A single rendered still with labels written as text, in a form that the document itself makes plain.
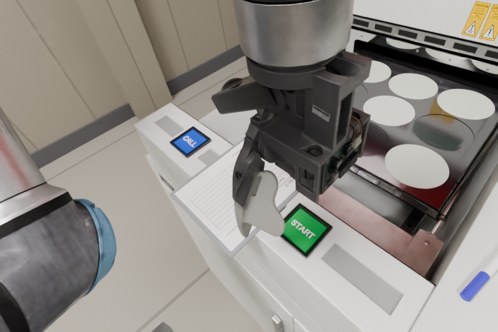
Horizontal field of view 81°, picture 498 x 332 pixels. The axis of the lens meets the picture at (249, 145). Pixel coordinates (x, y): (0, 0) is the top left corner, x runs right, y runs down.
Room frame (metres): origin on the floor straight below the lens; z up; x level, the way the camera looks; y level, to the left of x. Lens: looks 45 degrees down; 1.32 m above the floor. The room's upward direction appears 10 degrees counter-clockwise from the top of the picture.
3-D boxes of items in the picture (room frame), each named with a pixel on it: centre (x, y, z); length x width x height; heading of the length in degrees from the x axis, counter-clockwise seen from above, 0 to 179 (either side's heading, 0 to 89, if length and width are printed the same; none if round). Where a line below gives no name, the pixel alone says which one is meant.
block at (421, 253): (0.14, -0.20, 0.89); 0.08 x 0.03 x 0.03; 127
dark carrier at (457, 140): (0.45, -0.31, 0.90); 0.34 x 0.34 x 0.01; 37
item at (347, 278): (0.28, 0.03, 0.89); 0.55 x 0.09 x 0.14; 37
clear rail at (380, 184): (0.34, -0.16, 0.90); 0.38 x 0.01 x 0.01; 37
